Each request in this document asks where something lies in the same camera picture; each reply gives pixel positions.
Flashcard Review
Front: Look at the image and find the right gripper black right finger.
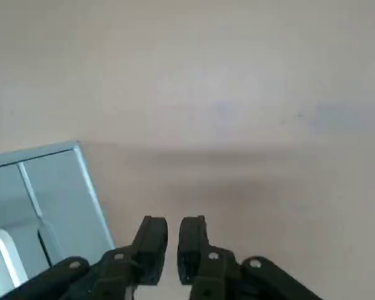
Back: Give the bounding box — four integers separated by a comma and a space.
177, 214, 324, 300

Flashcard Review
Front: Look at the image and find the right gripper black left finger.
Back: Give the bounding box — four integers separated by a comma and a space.
0, 215, 169, 300

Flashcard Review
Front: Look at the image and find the gray drawer with white handle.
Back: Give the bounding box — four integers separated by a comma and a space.
0, 164, 53, 290

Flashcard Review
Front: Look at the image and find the gray metal drawer cabinet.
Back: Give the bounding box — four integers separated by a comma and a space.
0, 140, 117, 290

